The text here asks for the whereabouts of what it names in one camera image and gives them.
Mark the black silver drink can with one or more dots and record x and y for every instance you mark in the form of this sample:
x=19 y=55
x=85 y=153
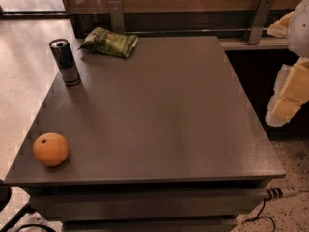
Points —
x=61 y=51

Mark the green jalapeno chip bag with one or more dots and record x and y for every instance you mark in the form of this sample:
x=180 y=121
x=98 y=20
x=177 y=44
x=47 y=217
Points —
x=110 y=43

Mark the left metal bracket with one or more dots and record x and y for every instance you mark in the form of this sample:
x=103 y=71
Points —
x=115 y=9

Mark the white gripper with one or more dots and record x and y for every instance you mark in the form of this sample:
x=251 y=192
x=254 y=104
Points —
x=299 y=29

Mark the grey drawer cabinet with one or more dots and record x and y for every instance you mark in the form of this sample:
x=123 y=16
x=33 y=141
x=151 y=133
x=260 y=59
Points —
x=164 y=141

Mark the metal bracket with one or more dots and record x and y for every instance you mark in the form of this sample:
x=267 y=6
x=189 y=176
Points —
x=115 y=9
x=255 y=32

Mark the striped cable plug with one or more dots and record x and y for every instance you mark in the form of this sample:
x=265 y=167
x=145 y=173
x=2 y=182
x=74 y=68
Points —
x=277 y=193

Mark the orange fruit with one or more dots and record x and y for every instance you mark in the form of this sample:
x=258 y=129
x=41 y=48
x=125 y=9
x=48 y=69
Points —
x=51 y=149

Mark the right metal bracket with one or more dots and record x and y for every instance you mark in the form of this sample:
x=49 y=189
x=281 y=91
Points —
x=255 y=32

